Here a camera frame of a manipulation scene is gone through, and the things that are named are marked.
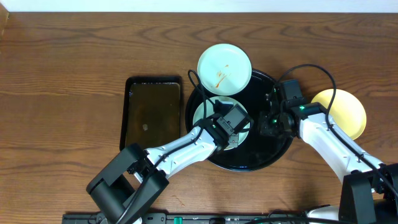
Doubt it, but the green plate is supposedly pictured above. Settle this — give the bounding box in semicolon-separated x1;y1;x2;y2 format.
192;96;249;151

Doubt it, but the green plate stained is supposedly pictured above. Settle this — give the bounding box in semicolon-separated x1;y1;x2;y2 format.
197;44;252;96

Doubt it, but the yellow plate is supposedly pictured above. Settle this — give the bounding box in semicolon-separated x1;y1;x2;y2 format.
330;89;367;140

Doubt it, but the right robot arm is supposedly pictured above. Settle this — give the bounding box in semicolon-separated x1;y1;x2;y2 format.
260;87;397;223

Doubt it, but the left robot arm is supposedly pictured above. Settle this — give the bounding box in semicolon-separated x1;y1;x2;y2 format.
86;114;252;223

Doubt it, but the round black tray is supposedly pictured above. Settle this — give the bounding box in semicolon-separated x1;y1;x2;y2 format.
185;68;294;172

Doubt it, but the rectangular black water tray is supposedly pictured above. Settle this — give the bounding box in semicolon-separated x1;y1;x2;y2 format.
119;76;182;150

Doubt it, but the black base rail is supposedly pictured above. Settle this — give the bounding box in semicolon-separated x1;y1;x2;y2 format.
62;212;305;224

